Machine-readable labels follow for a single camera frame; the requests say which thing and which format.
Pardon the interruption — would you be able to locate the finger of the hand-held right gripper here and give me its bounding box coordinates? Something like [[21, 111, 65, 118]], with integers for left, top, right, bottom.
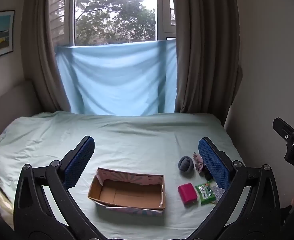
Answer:
[[273, 117, 294, 143]]

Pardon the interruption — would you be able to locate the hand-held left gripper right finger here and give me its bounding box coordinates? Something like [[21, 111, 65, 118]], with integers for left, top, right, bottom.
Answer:
[[192, 137, 281, 240]]

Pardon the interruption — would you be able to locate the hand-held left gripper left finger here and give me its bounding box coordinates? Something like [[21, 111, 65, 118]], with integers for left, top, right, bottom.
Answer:
[[13, 135, 100, 240]]

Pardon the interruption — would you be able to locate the black floral scrunchie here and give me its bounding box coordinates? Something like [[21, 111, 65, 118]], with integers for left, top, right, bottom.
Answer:
[[202, 164, 214, 180]]

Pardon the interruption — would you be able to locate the pink cloth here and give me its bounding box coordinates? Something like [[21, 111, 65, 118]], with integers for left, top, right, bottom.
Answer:
[[192, 152, 206, 173]]

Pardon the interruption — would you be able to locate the grey knotted plush ball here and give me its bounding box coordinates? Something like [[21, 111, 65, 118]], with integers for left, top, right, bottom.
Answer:
[[178, 156, 194, 179]]

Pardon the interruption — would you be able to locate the silver glitter round pouch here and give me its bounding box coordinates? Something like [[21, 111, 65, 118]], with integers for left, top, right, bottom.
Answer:
[[210, 185, 226, 203]]

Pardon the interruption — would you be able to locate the green wet wipes packet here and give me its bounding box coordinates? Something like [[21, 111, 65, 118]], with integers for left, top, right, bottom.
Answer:
[[195, 181, 216, 205]]

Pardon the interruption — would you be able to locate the cardboard box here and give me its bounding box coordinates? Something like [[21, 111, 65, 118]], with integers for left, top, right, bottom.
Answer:
[[88, 167, 166, 217]]

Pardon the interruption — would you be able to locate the light blue hanging cloth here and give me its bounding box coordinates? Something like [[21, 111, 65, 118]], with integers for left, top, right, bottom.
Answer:
[[55, 39, 179, 117]]

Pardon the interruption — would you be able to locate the beige upholstered headboard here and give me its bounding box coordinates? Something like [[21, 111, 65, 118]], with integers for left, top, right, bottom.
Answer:
[[0, 80, 41, 145]]

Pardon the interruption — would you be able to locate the beige curtain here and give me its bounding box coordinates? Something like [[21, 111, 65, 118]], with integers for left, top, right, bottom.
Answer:
[[21, 0, 72, 118], [173, 0, 244, 127]]

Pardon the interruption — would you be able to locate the tree outside window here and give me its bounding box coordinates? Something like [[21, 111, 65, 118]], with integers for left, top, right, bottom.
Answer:
[[76, 0, 157, 46]]

